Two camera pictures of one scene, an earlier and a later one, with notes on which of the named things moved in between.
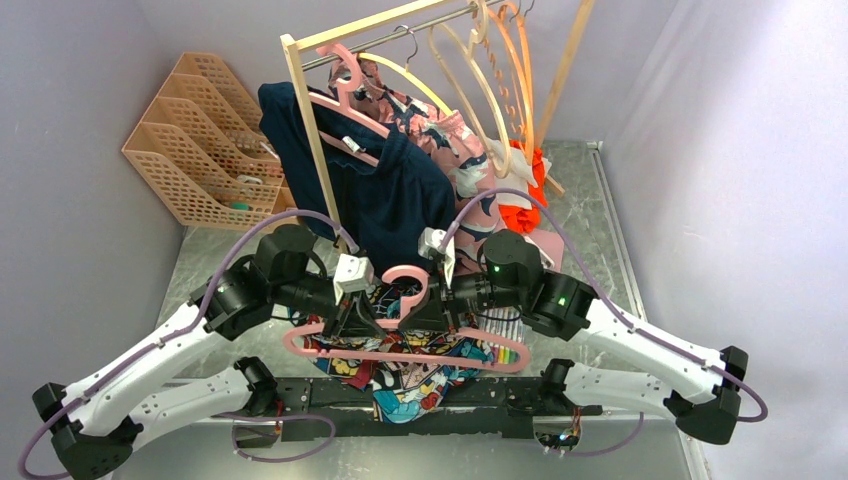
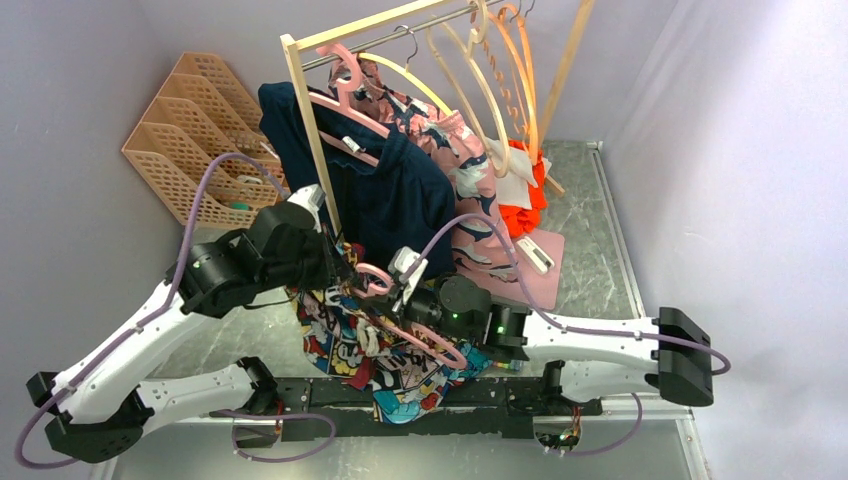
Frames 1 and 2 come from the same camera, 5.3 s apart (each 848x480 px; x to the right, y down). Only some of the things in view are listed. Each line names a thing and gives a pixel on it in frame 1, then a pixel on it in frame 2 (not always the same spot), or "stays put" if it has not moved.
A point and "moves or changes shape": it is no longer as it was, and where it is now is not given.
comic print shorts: x=404 y=391 stays put
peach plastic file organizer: x=203 y=151 stays put
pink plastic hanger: x=344 y=87 stays put
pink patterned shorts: x=471 y=176 stays put
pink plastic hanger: x=394 y=328 moves or changes shape
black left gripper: x=354 y=316 -> x=336 y=268
